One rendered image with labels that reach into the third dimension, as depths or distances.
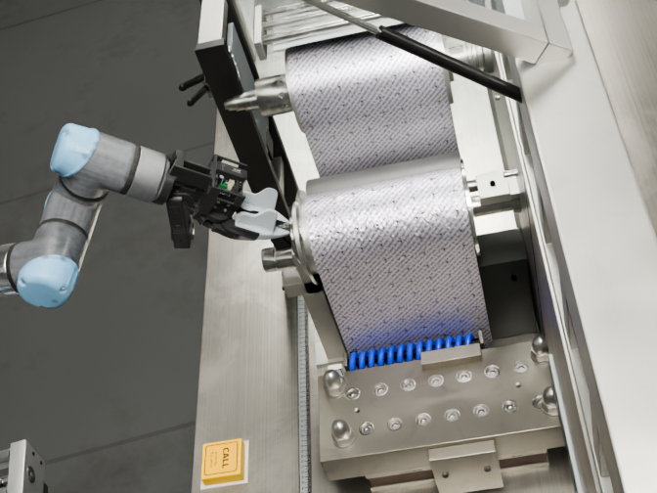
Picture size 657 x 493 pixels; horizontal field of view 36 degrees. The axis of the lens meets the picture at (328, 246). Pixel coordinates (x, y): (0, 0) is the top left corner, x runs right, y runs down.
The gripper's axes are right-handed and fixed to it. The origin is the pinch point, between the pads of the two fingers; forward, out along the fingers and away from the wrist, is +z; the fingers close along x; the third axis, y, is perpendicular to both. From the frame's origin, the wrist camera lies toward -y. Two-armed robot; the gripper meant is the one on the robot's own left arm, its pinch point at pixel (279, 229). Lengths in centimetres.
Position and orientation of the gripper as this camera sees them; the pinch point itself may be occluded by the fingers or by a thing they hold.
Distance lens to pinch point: 157.6
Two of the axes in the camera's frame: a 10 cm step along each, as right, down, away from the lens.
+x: -0.3, -7.3, 6.8
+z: 8.9, 2.9, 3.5
